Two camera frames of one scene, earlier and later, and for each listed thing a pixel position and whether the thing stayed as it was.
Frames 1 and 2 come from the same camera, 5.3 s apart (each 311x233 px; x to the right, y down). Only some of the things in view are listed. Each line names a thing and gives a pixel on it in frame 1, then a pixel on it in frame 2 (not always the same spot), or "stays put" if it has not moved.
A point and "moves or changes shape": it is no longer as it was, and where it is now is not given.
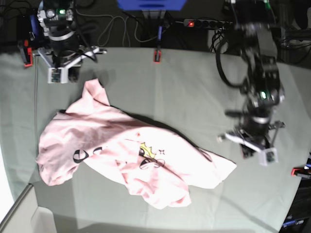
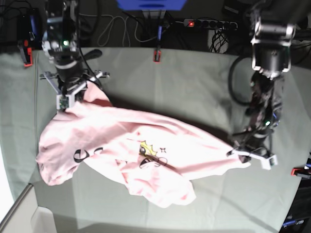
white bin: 26,216 stays put
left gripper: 64,65 to 67,91
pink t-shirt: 156,162 moves or changes shape
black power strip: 205,23 stays put
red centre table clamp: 157,56 stays put
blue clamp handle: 160,32 stays put
